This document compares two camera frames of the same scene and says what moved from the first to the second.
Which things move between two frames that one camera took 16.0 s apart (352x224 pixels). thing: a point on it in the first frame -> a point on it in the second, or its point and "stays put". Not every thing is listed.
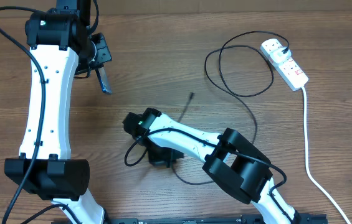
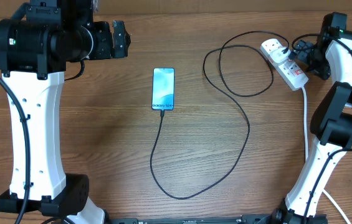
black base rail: x=256 y=219 stays put
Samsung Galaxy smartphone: x=104 y=81 -> x=163 y=89
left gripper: x=105 y=55 -> x=107 y=47
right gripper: x=156 y=160 -> x=299 y=51
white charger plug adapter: x=278 y=56 stays put
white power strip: x=288 y=70 stays put
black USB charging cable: x=186 y=181 -> x=234 y=93
